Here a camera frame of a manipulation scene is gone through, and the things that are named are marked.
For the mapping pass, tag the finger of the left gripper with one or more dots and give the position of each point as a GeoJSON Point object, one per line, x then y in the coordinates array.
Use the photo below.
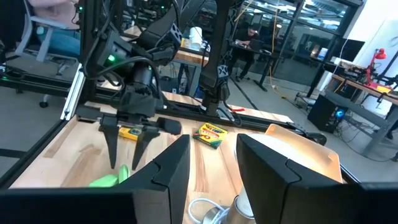
{"type": "Point", "coordinates": [143, 140]}
{"type": "Point", "coordinates": [111, 140]}

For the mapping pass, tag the wooden background table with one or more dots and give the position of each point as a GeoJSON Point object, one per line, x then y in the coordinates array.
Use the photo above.
{"type": "Point", "coordinates": [189, 57]}

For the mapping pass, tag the person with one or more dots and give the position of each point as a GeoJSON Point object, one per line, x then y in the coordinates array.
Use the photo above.
{"type": "Point", "coordinates": [245, 37]}
{"type": "Point", "coordinates": [62, 40]}

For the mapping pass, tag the yellow green crayon box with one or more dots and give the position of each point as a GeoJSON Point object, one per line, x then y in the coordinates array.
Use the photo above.
{"type": "Point", "coordinates": [211, 135]}
{"type": "Point", "coordinates": [127, 133]}

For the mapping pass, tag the black computer monitor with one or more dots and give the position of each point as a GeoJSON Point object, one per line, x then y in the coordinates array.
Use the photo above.
{"type": "Point", "coordinates": [349, 49]}

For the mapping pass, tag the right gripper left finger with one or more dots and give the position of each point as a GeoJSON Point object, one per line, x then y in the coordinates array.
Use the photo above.
{"type": "Point", "coordinates": [164, 186]}

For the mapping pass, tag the black computer tower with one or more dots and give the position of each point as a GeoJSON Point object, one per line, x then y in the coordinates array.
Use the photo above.
{"type": "Point", "coordinates": [323, 113]}

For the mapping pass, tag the white plastic container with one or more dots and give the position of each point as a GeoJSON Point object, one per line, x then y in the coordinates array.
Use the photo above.
{"type": "Point", "coordinates": [196, 39]}

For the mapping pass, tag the black background desk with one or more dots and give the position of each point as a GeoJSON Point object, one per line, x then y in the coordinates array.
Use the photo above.
{"type": "Point", "coordinates": [267, 53]}

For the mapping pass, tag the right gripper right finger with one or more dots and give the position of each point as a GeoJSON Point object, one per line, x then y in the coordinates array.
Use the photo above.
{"type": "Point", "coordinates": [280, 193]}

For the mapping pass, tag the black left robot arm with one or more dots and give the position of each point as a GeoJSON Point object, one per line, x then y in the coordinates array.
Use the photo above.
{"type": "Point", "coordinates": [158, 28]}

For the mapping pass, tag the orange plastic bin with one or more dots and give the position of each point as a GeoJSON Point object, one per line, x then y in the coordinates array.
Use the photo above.
{"type": "Point", "coordinates": [311, 155]}

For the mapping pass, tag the wooden desk grey legs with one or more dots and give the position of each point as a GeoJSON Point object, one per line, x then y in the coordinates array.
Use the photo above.
{"type": "Point", "coordinates": [367, 90]}

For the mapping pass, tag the grey office chair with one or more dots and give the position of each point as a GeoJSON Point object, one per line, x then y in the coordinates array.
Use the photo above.
{"type": "Point", "coordinates": [28, 31]}

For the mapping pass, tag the black metal rig frame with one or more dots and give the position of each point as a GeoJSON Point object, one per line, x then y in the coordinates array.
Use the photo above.
{"type": "Point", "coordinates": [217, 46]}

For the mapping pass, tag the red desk lamp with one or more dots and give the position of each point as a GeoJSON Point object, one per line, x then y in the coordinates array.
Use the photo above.
{"type": "Point", "coordinates": [376, 59]}

